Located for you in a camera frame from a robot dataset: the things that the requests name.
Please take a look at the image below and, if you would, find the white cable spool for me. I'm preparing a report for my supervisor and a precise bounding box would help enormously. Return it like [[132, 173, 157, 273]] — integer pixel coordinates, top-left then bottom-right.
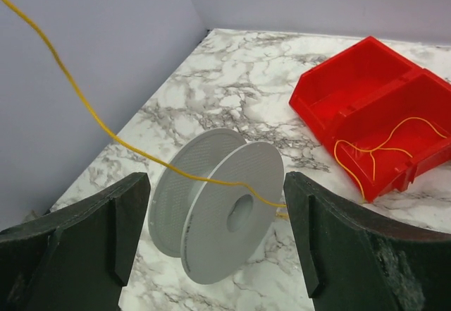
[[148, 128, 285, 284]]

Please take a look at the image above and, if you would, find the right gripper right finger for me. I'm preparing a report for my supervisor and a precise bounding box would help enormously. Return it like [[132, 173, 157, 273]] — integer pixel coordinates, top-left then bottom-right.
[[284, 171, 450, 310]]

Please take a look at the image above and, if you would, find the yellow wire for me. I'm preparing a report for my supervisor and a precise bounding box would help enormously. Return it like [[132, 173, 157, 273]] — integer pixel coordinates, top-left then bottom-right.
[[0, 0, 290, 220]]

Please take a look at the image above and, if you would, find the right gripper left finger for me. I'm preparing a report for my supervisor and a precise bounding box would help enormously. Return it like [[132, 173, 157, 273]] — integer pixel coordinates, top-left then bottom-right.
[[1, 172, 151, 310]]

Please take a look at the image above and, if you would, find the red plastic bin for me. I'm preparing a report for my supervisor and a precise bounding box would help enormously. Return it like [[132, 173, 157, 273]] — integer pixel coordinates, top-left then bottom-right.
[[289, 37, 450, 202]]

